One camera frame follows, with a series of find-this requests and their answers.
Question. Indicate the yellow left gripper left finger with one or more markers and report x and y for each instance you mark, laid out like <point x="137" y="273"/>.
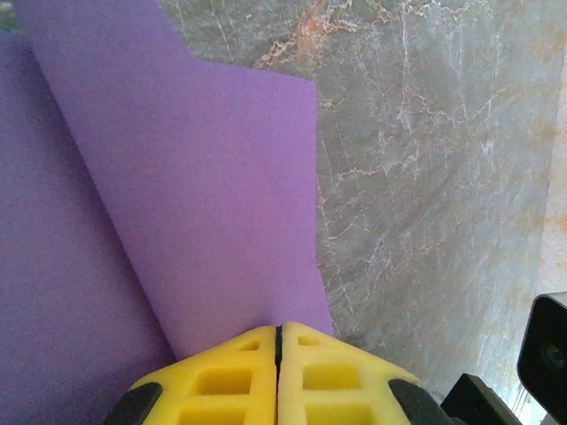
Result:
<point x="221" y="385"/>

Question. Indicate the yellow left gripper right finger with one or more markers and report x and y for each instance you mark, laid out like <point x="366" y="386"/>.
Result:
<point x="336" y="385"/>

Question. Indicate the purple cloth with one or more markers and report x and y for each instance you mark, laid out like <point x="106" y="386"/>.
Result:
<point x="199" y="177"/>

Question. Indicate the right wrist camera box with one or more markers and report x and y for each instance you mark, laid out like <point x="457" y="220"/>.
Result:
<point x="547" y="354"/>

